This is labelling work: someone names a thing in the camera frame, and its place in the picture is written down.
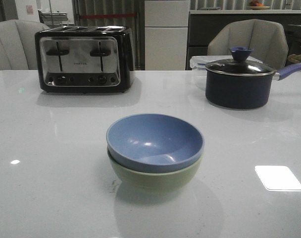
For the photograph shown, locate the dark blue saucepan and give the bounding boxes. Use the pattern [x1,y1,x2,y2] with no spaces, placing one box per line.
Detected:
[205,63,301,110]

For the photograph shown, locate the grey upholstered chair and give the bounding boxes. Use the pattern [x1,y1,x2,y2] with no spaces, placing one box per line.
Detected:
[207,19,289,69]
[0,19,49,70]

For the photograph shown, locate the fruit plate on counter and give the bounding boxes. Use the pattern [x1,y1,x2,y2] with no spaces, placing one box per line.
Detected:
[248,0,270,10]

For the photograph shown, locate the red belt stanchion barrier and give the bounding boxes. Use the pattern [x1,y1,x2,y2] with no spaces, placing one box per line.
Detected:
[72,0,142,69]

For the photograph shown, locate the grey upholstered chair right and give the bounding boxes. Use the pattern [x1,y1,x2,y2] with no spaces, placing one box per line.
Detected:
[207,19,289,69]

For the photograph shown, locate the white drawer cabinet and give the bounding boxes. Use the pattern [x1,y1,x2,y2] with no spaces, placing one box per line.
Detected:
[145,0,190,70]

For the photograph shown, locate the grey upholstered chair left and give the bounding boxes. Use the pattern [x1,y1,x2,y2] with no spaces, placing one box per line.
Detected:
[0,19,49,70]

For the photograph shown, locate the glass lid with blue knob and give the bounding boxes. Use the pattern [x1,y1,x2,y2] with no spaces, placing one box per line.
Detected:
[205,47,275,76]

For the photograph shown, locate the clear plastic food container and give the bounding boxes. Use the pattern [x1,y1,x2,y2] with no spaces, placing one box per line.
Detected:
[189,55,262,72]

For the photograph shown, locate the black and chrome toaster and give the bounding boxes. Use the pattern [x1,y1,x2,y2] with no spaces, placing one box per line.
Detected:
[35,26,135,93]

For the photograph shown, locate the blue bowl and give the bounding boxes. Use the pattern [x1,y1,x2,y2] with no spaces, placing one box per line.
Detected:
[106,114,205,174]

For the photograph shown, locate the light green bowl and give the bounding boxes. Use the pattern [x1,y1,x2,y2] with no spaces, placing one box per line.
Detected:
[107,152,203,193]

